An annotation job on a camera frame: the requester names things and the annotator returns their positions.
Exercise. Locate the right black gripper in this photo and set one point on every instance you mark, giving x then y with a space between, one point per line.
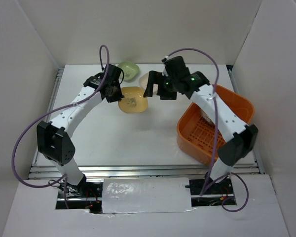
157 77

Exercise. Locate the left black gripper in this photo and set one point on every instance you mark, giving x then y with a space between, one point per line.
117 98

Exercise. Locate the yellow square plate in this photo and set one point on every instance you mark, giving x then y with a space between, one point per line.
133 101

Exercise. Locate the orange plastic bin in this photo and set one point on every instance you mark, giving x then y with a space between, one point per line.
196 134

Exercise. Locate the brown plate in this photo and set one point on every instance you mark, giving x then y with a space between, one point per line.
206 117

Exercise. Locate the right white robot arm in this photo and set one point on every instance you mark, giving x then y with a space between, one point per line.
233 137

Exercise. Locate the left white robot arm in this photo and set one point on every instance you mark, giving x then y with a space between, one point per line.
54 137

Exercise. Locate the cream plate at back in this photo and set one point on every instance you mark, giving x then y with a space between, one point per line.
143 82

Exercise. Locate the green plate at back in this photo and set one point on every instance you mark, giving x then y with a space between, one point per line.
130 71

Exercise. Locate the white foil cover panel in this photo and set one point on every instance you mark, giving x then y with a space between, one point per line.
146 195

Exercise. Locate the aluminium frame rail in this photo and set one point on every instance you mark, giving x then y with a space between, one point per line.
112 143

